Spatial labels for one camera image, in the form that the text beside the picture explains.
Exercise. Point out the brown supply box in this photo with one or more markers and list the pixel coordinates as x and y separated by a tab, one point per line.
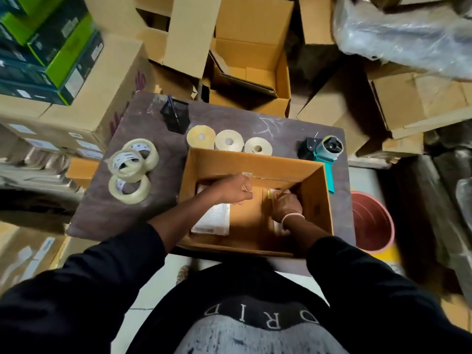
250	164

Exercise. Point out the person's left hand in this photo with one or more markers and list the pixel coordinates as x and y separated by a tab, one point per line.
230	189

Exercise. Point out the white label roll brown core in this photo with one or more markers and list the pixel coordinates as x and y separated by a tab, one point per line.
265	147

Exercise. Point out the white label sheet bundle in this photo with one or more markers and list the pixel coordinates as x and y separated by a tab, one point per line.
215	221

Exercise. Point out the black mesh pen holder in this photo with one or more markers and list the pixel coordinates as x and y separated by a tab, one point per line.
177	119

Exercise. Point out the small brown carton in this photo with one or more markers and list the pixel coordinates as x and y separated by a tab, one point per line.
402	145

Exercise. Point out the green teal product box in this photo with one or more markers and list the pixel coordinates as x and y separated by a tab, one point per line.
59	29
18	31
81	77
70	58

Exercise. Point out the large carton purple print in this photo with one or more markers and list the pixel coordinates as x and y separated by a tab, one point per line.
110	77

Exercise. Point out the large flat cardboard panel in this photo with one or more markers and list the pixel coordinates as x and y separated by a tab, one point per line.
29	254

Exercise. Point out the person's right hand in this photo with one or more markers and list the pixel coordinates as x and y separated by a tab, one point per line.
287	208

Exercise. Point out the pale wrist thread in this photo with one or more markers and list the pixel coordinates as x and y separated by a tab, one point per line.
293	216

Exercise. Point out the plastic wrapped dark sheet stack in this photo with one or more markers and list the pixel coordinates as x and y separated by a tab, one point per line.
435	217

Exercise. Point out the red plastic bucket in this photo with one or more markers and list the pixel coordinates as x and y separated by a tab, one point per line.
372	224

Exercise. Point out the folded flat brown carton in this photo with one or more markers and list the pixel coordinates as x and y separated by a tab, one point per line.
332	110

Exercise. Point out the small orange carton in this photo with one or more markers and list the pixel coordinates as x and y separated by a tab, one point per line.
83	171

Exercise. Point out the open orange carton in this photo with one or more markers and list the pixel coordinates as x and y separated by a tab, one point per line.
254	22

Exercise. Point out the person's right forearm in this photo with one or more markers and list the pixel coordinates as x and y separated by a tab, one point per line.
298	232

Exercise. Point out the tilted brown carton plastic patch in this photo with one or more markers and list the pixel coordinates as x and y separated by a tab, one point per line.
413	103

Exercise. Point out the teal tape dispenser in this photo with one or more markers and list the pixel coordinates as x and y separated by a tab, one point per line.
330	147

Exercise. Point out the black printed shirt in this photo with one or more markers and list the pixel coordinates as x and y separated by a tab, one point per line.
239	291

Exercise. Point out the clear plastic wrapped bundle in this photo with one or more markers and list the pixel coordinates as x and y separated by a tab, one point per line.
405	36

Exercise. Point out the dark blue pen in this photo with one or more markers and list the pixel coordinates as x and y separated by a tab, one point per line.
173	108

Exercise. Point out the stack of flattened cardboard sheets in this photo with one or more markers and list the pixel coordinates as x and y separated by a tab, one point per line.
37	169

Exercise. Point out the yellowish label roll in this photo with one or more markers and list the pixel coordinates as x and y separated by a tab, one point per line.
193	138

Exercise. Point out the person's foot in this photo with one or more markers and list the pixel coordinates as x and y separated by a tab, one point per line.
183	274

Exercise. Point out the flat brown cardboard piece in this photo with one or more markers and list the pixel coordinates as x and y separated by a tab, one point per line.
315	18

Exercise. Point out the person's left forearm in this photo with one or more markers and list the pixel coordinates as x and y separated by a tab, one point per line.
184	221

